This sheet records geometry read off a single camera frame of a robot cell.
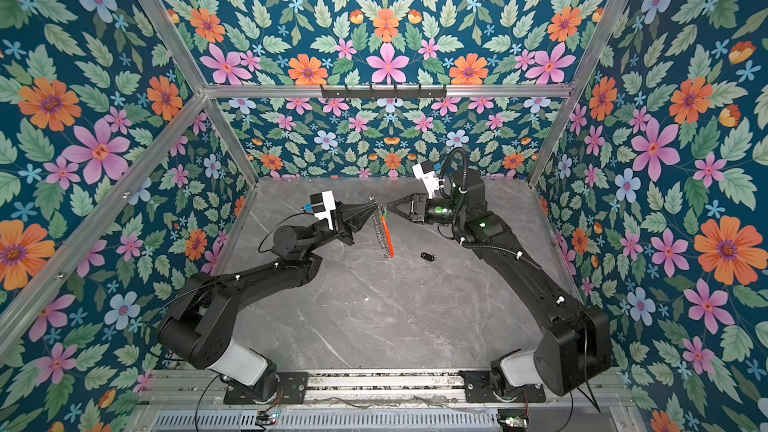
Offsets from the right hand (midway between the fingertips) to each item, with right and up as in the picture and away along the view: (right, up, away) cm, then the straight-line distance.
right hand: (392, 206), depth 68 cm
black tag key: (+10, -17, +31) cm, 37 cm away
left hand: (-4, 0, -4) cm, 6 cm away
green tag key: (-2, -2, 0) cm, 2 cm away
